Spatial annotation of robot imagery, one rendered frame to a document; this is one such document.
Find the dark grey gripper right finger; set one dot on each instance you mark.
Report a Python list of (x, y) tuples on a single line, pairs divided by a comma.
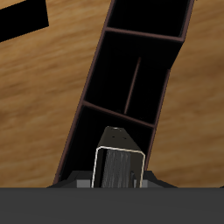
[(151, 179)]

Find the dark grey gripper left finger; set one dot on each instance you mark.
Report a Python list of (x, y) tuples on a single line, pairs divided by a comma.
[(78, 177)]

